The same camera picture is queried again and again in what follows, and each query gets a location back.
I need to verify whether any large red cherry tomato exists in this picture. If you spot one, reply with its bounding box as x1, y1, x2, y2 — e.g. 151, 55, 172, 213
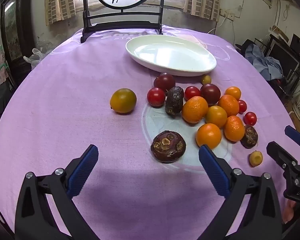
147, 87, 166, 107

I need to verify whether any black monitor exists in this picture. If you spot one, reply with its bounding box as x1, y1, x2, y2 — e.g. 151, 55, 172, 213
267, 42, 300, 78

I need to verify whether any dark wooden cabinet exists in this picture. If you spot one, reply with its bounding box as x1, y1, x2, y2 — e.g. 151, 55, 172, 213
0, 0, 37, 100

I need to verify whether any green-yellow round tomato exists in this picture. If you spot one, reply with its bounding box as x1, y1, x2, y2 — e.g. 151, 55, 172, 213
110, 88, 137, 114

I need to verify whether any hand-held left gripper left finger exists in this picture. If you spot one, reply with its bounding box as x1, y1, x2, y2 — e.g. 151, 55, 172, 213
15, 144, 99, 240

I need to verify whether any textured orange mandarin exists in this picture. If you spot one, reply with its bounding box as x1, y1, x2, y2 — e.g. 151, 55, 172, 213
217, 94, 240, 117

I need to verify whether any black speaker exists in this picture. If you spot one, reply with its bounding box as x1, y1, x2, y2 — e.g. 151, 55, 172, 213
290, 34, 300, 57

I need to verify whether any person's right hand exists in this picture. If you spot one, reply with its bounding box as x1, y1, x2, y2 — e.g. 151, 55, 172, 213
281, 200, 297, 225

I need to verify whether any pile of blue clothes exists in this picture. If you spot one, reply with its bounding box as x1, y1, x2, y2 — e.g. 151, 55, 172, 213
245, 42, 284, 80

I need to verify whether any yellow orange mandarin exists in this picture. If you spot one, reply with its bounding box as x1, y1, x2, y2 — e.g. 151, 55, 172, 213
205, 106, 228, 128

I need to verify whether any large round water chestnut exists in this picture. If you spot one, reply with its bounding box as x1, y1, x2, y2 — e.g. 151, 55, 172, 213
151, 131, 187, 163

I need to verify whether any black framed painted screen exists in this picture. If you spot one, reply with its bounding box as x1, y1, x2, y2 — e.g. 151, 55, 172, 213
80, 0, 165, 43

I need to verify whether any white oval plate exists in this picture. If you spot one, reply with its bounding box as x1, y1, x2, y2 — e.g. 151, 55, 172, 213
125, 35, 217, 77

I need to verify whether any dark red tomato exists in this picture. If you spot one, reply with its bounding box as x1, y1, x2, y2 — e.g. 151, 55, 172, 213
153, 72, 176, 93
200, 84, 221, 105

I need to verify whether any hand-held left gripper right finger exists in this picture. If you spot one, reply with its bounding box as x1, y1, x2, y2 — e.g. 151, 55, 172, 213
199, 144, 283, 240

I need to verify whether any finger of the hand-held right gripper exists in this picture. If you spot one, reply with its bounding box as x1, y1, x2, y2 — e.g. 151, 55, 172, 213
284, 125, 300, 148
266, 141, 300, 180

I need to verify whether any small dark water chestnut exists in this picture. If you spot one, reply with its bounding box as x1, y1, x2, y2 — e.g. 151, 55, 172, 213
240, 125, 258, 148

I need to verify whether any brick pattern curtain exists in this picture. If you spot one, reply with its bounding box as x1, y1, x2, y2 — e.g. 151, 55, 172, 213
184, 0, 222, 22
45, 0, 77, 26

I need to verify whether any small yellow fruit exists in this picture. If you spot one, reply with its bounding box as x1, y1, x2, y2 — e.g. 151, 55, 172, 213
249, 151, 263, 167

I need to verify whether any white cable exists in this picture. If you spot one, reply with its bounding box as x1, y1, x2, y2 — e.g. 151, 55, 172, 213
207, 17, 227, 35

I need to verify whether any smooth round orange mandarin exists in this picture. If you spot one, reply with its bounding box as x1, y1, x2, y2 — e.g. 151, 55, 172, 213
196, 123, 222, 149

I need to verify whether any elongated wrinkled dark water chestnut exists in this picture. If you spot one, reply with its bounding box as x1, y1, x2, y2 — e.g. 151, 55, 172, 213
165, 86, 185, 117

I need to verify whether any purple tablecloth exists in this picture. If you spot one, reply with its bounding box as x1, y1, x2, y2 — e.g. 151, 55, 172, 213
0, 25, 300, 240

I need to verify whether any oval orange mandarin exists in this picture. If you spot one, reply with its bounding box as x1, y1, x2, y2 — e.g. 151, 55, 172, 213
224, 115, 245, 142

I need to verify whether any white plastic bag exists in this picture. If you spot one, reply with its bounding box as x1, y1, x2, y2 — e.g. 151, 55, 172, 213
23, 48, 50, 70

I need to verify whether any large orange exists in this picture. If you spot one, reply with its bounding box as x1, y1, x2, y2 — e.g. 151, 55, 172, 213
182, 96, 209, 124

